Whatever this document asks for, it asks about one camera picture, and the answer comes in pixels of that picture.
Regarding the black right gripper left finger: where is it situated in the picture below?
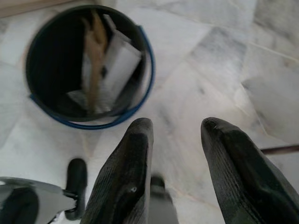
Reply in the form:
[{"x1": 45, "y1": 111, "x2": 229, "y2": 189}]
[{"x1": 80, "y1": 118, "x2": 155, "y2": 224}]

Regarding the brown crumpled paper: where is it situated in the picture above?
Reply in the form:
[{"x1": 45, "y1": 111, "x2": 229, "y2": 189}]
[{"x1": 81, "y1": 10, "x2": 108, "y2": 113}]

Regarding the white cardboard piece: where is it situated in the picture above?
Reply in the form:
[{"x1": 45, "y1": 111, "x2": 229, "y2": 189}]
[{"x1": 102, "y1": 14, "x2": 143, "y2": 100}]

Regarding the black bucket with blue rim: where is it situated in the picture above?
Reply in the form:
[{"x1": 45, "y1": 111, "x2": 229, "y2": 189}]
[{"x1": 25, "y1": 5, "x2": 156, "y2": 130}]

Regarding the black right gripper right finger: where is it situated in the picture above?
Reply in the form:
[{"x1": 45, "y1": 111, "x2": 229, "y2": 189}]
[{"x1": 200, "y1": 117, "x2": 299, "y2": 224}]

